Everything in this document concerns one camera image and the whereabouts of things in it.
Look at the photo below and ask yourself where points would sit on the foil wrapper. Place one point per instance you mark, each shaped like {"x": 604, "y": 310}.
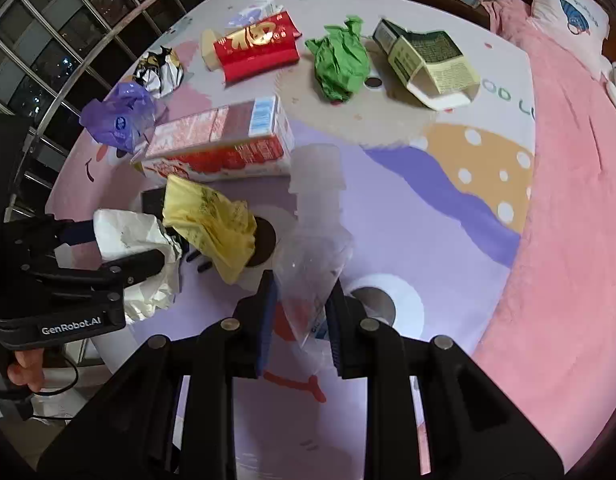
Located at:
{"x": 160, "y": 72}

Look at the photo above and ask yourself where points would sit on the yellow green carton box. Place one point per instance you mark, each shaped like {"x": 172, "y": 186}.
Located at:
{"x": 433, "y": 60}

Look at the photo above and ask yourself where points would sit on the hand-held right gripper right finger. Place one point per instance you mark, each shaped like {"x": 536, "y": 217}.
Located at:
{"x": 334, "y": 332}

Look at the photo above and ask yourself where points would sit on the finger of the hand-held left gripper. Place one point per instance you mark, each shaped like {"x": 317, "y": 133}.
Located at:
{"x": 137, "y": 266}
{"x": 80, "y": 234}

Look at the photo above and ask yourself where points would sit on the person's left hand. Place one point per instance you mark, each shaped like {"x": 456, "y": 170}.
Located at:
{"x": 25, "y": 367}

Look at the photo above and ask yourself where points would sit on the window with metal bars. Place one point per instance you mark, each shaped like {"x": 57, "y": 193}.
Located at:
{"x": 52, "y": 75}

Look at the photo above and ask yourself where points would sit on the clear plastic bag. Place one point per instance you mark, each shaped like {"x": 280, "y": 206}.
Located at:
{"x": 313, "y": 270}

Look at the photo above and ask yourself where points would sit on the white paper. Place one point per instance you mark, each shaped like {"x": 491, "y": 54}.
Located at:
{"x": 132, "y": 230}

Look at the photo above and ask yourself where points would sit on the yellow plastic bag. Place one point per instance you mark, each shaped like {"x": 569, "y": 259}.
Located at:
{"x": 207, "y": 225}

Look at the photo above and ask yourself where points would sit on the pink bed blanket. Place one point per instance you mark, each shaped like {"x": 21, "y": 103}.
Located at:
{"x": 563, "y": 210}

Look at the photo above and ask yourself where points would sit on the white blue small carton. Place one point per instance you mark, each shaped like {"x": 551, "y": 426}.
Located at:
{"x": 250, "y": 12}

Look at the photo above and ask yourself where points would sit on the white pillow blue print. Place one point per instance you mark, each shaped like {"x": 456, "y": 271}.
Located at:
{"x": 550, "y": 0}

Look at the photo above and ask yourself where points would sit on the green bag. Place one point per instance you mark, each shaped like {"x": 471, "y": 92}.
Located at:
{"x": 338, "y": 65}

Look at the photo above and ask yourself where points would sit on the small beige box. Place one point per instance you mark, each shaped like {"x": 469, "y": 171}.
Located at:
{"x": 209, "y": 50}

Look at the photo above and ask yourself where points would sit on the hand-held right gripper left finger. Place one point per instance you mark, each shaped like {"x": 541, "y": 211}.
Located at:
{"x": 266, "y": 320}

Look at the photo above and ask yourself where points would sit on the pink milk carton box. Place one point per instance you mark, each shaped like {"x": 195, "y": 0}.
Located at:
{"x": 212, "y": 135}

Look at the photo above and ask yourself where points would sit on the purple plastic bag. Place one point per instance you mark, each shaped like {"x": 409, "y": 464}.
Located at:
{"x": 115, "y": 117}

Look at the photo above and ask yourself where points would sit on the red gift box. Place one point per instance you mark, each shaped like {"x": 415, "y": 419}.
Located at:
{"x": 258, "y": 50}

